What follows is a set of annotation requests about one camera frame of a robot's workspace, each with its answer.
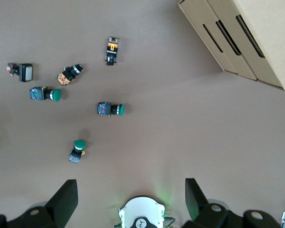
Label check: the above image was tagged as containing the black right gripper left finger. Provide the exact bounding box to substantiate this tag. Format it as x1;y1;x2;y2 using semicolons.
7;179;79;228

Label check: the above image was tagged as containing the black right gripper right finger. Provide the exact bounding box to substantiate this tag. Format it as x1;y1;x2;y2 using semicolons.
185;178;245;228

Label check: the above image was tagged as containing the green mushroom push button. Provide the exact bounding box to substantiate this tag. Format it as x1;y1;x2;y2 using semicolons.
68;139;87;164
29;86;62;103
97;101;125;117

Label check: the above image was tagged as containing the brown paper table cover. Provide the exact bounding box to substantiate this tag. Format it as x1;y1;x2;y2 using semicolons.
0;0;285;228

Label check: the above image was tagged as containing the black square push button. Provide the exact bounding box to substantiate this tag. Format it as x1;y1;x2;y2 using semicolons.
7;63;34;83

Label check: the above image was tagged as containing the cardboard box with slot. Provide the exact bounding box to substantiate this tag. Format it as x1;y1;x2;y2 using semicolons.
231;0;285;92
177;0;257;82
205;0;285;90

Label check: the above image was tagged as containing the black selector switch orange block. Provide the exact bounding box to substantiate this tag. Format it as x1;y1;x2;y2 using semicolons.
104;36;121;66
56;63;84;86

